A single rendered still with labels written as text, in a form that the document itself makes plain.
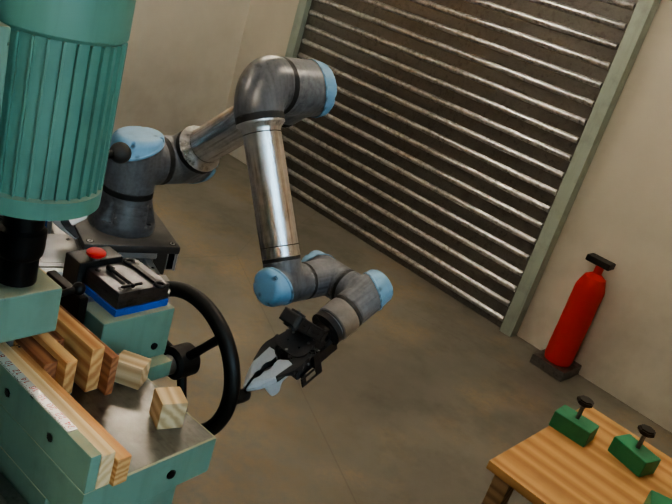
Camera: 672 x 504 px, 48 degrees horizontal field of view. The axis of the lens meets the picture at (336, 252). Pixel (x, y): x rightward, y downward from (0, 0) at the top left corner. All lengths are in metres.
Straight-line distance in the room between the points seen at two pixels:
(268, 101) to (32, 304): 0.61
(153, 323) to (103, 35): 0.50
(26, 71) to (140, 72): 4.13
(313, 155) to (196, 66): 1.05
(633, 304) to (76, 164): 3.10
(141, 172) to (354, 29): 3.00
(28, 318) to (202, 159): 0.80
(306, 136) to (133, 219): 3.12
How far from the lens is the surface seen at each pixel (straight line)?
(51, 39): 0.88
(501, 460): 1.96
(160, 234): 1.83
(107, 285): 1.18
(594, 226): 3.76
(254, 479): 2.44
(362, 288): 1.46
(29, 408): 1.01
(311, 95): 1.52
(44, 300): 1.07
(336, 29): 4.71
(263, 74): 1.45
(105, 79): 0.92
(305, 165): 4.81
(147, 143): 1.72
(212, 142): 1.72
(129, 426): 1.06
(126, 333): 1.19
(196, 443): 1.06
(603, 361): 3.84
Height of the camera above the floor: 1.55
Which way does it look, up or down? 22 degrees down
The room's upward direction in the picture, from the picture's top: 17 degrees clockwise
